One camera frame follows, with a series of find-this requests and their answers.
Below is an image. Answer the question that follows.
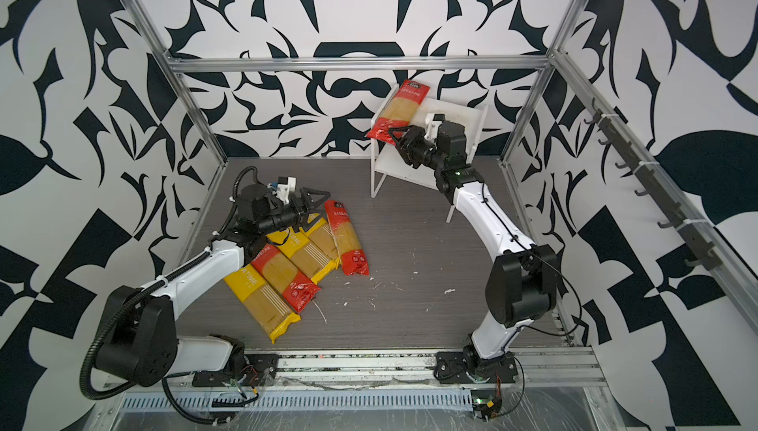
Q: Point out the yellow spaghetti bag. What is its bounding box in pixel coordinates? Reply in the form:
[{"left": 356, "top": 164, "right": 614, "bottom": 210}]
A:
[
  {"left": 224, "top": 264, "right": 301, "bottom": 343},
  {"left": 303, "top": 213, "right": 341, "bottom": 265},
  {"left": 268, "top": 229, "right": 339, "bottom": 284}
]

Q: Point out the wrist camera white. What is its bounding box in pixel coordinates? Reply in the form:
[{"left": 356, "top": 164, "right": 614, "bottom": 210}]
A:
[
  {"left": 268, "top": 176, "right": 296, "bottom": 205},
  {"left": 424, "top": 112, "right": 446, "bottom": 143}
]

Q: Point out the black corrugated cable hose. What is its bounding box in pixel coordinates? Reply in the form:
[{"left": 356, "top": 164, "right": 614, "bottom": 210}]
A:
[{"left": 79, "top": 165, "right": 262, "bottom": 426}]

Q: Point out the red spaghetti bag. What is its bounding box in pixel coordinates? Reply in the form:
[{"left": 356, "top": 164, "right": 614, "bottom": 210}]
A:
[
  {"left": 325, "top": 200, "right": 369, "bottom": 275},
  {"left": 366, "top": 80, "right": 430, "bottom": 146},
  {"left": 252, "top": 244, "right": 320, "bottom": 313}
]

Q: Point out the aluminium front rail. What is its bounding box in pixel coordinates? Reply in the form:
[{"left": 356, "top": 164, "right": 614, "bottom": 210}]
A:
[{"left": 240, "top": 347, "right": 606, "bottom": 390}]

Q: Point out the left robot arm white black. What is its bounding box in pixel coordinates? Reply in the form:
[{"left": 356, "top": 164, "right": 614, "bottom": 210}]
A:
[{"left": 79, "top": 184, "right": 331, "bottom": 401}]

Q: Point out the white cable duct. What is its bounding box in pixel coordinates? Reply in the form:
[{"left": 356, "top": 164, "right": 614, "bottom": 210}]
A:
[{"left": 120, "top": 388, "right": 475, "bottom": 413}]

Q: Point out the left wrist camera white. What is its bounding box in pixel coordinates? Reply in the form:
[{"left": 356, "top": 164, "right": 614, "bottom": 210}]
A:
[{"left": 268, "top": 176, "right": 296, "bottom": 205}]

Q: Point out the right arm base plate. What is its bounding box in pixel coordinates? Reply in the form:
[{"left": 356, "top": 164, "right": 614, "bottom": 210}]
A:
[{"left": 432, "top": 347, "right": 519, "bottom": 385}]

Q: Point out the white two-tier shelf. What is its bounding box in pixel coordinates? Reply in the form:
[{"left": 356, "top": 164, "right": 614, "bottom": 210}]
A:
[{"left": 369, "top": 81, "right": 488, "bottom": 218}]

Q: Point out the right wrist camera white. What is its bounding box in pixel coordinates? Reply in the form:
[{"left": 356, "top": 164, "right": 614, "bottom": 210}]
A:
[{"left": 424, "top": 112, "right": 446, "bottom": 143}]

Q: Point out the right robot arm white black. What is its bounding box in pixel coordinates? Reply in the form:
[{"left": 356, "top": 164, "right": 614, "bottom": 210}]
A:
[{"left": 388, "top": 121, "right": 561, "bottom": 362}]

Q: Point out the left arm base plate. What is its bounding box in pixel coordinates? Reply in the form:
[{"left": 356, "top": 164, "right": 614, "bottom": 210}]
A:
[{"left": 191, "top": 353, "right": 280, "bottom": 388}]

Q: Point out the wall hook rack grey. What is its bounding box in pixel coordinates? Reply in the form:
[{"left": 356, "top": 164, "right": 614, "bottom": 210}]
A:
[{"left": 586, "top": 99, "right": 724, "bottom": 271}]

